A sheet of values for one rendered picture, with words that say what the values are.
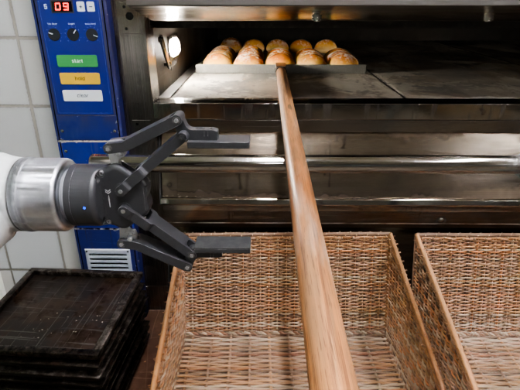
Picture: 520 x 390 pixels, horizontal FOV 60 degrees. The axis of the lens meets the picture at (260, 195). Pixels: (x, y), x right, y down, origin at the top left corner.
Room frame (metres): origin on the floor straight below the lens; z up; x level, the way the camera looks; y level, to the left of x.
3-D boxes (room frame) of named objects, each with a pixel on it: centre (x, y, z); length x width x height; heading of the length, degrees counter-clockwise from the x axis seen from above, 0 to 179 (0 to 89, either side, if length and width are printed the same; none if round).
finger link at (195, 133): (0.50, 0.07, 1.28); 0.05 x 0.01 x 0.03; 89
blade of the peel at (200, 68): (1.68, -0.07, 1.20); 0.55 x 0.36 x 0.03; 89
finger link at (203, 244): (0.50, 0.05, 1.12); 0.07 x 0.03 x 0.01; 89
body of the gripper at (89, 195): (0.50, 0.18, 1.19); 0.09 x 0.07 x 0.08; 89
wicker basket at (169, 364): (0.79, -0.07, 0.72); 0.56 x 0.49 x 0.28; 90
